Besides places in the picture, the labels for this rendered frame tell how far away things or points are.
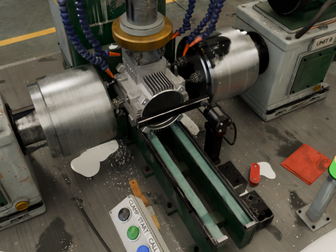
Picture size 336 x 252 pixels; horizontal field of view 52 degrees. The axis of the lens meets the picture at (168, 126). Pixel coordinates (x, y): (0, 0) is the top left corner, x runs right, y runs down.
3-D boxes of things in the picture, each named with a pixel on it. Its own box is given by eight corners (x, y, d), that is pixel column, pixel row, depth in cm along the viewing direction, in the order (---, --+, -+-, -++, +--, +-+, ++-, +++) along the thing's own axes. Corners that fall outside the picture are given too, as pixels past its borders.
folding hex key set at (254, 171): (249, 165, 122) (250, 161, 121) (259, 166, 122) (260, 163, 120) (248, 185, 116) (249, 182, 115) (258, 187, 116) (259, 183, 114)
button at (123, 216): (120, 214, 80) (115, 212, 79) (129, 206, 80) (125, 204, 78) (125, 225, 78) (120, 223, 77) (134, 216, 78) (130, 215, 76)
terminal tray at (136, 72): (122, 66, 116) (120, 48, 110) (150, 58, 119) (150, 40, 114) (136, 87, 108) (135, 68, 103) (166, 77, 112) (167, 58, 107)
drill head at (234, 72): (155, 87, 133) (154, 29, 115) (241, 59, 147) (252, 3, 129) (187, 129, 118) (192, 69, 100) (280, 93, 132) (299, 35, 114)
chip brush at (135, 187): (125, 183, 116) (124, 182, 115) (139, 178, 117) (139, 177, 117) (146, 236, 103) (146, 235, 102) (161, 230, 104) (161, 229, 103)
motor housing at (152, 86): (114, 104, 125) (109, 60, 112) (161, 88, 132) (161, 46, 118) (137, 140, 113) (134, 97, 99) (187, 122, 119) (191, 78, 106)
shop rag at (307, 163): (309, 186, 116) (310, 184, 115) (280, 164, 122) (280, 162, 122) (333, 162, 123) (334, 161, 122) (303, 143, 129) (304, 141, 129)
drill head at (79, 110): (0, 137, 114) (-30, 77, 96) (105, 103, 126) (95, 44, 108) (15, 195, 99) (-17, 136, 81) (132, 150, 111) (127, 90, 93)
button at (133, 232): (128, 232, 77) (124, 231, 76) (138, 224, 77) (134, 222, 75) (134, 243, 75) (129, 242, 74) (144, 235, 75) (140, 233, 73)
